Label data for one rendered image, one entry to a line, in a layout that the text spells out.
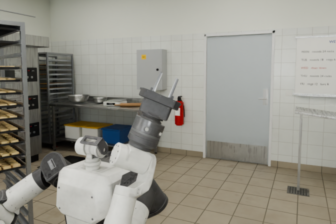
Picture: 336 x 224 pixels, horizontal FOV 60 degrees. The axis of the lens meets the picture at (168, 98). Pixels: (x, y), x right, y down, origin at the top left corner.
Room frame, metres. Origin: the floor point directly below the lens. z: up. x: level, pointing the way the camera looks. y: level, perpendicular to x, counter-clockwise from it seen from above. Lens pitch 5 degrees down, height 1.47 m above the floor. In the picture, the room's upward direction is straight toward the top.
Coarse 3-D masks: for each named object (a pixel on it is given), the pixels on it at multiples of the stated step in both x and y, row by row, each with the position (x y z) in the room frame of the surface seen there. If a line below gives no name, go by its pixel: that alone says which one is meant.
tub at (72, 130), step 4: (64, 124) 5.32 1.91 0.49; (68, 124) 5.30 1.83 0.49; (72, 124) 5.30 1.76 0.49; (76, 124) 5.30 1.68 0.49; (80, 124) 5.30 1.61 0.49; (84, 124) 5.30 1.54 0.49; (68, 128) 5.29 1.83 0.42; (72, 128) 5.24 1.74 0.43; (76, 128) 5.20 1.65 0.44; (80, 128) 5.21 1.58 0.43; (68, 132) 5.29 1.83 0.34; (72, 132) 5.25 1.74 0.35; (76, 132) 5.20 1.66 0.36; (80, 132) 5.21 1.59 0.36; (68, 136) 5.29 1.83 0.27; (72, 136) 5.25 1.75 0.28; (76, 136) 5.20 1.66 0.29; (80, 136) 5.21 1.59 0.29
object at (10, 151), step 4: (0, 148) 2.19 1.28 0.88; (4, 148) 2.24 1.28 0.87; (8, 148) 2.20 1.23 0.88; (12, 148) 2.19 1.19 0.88; (0, 152) 2.08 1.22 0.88; (4, 152) 2.08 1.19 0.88; (8, 152) 2.15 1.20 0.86; (12, 152) 2.08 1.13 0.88; (16, 152) 2.08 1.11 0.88; (0, 156) 2.05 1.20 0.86
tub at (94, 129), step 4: (88, 124) 5.30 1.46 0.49; (92, 124) 5.30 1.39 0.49; (96, 124) 5.30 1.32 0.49; (100, 124) 5.30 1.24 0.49; (104, 124) 5.30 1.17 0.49; (108, 124) 5.30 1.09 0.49; (84, 128) 5.13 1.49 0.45; (88, 128) 5.09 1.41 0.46; (92, 128) 5.06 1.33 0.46; (96, 128) 5.01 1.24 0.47; (100, 128) 5.10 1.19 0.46; (84, 132) 5.13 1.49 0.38; (88, 132) 5.09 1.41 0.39; (92, 132) 5.05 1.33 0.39; (96, 132) 5.02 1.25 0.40; (100, 132) 5.09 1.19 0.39; (96, 136) 5.02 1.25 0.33; (100, 136) 5.09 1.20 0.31
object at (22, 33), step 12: (24, 24) 2.10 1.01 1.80; (24, 36) 2.10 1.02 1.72; (24, 48) 2.09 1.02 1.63; (24, 60) 2.09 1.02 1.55; (24, 72) 2.09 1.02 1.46; (24, 84) 2.09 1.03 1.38; (24, 96) 2.08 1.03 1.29; (24, 108) 2.08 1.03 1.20; (24, 120) 2.08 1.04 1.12; (24, 132) 2.09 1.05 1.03
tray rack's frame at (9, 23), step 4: (0, 20) 2.00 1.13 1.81; (4, 20) 2.01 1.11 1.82; (8, 20) 2.03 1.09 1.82; (0, 24) 2.02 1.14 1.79; (4, 24) 2.02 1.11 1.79; (8, 24) 2.03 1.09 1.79; (12, 24) 2.05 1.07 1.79; (16, 24) 2.06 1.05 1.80; (0, 48) 2.54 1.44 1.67; (0, 52) 2.53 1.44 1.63; (0, 60) 2.53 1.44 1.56; (0, 64) 2.53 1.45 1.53; (0, 72) 2.54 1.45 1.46; (4, 72) 2.55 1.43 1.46; (4, 76) 2.55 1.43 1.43; (4, 84) 2.55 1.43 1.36; (4, 96) 2.54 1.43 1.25
